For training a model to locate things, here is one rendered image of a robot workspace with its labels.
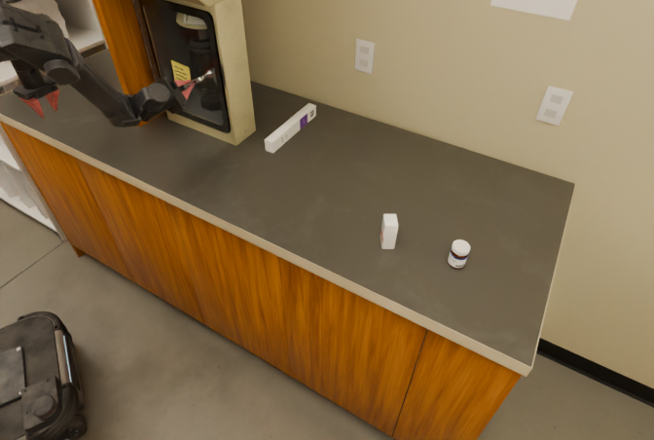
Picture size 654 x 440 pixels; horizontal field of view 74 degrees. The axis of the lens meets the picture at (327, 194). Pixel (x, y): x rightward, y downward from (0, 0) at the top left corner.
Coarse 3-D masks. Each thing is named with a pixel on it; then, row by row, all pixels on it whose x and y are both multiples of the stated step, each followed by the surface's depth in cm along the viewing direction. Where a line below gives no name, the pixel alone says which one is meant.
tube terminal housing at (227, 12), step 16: (176, 0) 123; (224, 0) 120; (240, 0) 125; (224, 16) 122; (240, 16) 128; (224, 32) 124; (240, 32) 130; (224, 48) 126; (240, 48) 133; (224, 64) 129; (240, 64) 136; (240, 80) 138; (240, 96) 141; (240, 112) 144; (208, 128) 151; (240, 128) 148
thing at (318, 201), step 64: (64, 128) 155; (128, 128) 156; (192, 128) 156; (256, 128) 157; (320, 128) 157; (384, 128) 158; (192, 192) 131; (256, 192) 132; (320, 192) 132; (384, 192) 133; (448, 192) 133; (512, 192) 133; (320, 256) 114; (384, 256) 114; (448, 256) 114; (512, 256) 115; (448, 320) 100; (512, 320) 100
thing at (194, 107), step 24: (144, 0) 128; (168, 24) 129; (192, 24) 124; (168, 48) 135; (192, 48) 130; (216, 48) 125; (168, 72) 142; (192, 72) 136; (216, 72) 130; (192, 96) 143; (216, 96) 137; (192, 120) 151; (216, 120) 144
